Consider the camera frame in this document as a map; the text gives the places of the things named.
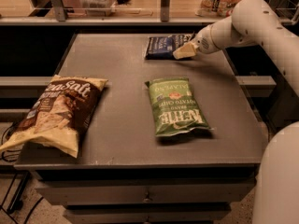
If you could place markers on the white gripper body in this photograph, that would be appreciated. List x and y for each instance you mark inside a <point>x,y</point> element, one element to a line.
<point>204,43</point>

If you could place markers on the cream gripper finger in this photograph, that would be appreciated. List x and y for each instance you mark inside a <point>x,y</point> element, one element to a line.
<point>186,51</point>

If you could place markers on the blue chip bag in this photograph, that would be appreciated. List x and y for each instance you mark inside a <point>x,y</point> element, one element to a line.
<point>162,47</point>

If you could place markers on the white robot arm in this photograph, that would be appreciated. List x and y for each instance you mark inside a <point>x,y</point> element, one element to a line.
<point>254,22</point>

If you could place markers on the green kettle chip bag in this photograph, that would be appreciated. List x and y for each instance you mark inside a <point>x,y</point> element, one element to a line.
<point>174,108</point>

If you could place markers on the brown sea salt chip bag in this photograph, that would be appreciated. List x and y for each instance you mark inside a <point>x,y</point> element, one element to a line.
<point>61,115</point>

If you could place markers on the grey drawer cabinet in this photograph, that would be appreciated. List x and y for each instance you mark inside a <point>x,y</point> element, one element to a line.
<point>124,173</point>

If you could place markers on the clear plastic container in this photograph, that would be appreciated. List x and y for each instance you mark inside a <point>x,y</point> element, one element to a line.
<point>100,8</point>

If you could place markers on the metal shelf rail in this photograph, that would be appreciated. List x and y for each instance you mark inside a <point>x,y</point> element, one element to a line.
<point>66,12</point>

